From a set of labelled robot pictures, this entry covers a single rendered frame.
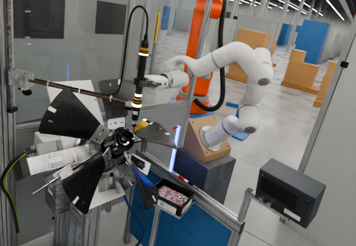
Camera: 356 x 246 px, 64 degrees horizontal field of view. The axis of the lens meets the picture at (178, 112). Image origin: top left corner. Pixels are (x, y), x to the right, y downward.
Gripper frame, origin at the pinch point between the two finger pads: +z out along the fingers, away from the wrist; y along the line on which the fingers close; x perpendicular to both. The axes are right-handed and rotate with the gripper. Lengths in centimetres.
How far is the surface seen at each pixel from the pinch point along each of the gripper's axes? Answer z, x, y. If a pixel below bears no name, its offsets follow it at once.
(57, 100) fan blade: 34.1, -9.9, 12.0
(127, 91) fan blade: -3.7, -9.4, 13.2
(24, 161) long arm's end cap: 49, -35, 9
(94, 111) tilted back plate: 3.9, -26.7, 30.7
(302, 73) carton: -891, -90, 235
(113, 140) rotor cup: 15.2, -25.7, -5.3
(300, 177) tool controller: -36, -23, -73
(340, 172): -179, -70, -69
